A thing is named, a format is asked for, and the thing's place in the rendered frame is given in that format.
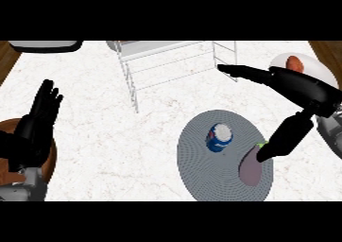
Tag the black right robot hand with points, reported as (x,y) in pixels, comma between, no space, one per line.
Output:
(300,91)

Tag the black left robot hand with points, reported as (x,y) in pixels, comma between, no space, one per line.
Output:
(35,126)

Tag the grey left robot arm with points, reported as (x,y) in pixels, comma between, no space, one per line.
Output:
(20,186)

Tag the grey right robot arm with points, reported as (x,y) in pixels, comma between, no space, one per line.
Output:
(334,134)

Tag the blue and white can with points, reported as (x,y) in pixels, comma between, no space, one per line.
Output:
(218,137)

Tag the round grey placemat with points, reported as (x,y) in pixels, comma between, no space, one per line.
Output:
(215,167)

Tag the white plate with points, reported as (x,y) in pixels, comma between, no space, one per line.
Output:
(322,71)

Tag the orange sweet potato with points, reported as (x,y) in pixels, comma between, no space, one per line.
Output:
(294,63)

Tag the white and black appliance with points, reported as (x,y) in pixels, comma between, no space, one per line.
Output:
(44,46)

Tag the purple eggplant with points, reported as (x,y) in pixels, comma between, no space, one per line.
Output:
(250,168)

